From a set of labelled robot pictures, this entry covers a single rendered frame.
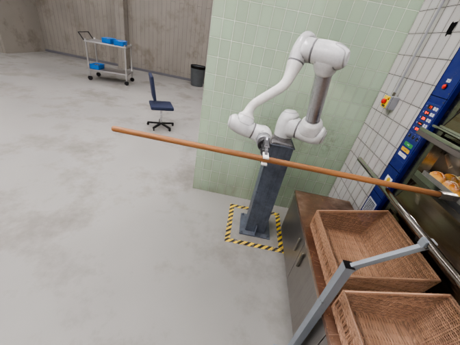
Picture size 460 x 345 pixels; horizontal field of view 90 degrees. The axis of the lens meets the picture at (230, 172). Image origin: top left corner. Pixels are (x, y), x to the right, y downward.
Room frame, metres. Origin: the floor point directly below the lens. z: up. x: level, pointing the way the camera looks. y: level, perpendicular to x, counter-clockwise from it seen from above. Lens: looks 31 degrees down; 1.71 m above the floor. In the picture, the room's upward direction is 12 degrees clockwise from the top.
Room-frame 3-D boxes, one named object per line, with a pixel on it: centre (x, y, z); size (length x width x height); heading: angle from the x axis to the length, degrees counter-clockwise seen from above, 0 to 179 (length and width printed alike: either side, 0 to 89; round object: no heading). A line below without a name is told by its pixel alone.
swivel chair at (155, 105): (3.99, 1.45, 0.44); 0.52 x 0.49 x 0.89; 97
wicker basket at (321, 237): (1.10, -0.91, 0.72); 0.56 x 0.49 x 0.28; 0
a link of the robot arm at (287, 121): (1.87, -0.38, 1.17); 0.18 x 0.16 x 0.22; 62
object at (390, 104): (2.01, -1.14, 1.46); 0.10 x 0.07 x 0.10; 179
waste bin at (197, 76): (8.08, 1.71, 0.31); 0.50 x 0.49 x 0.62; 90
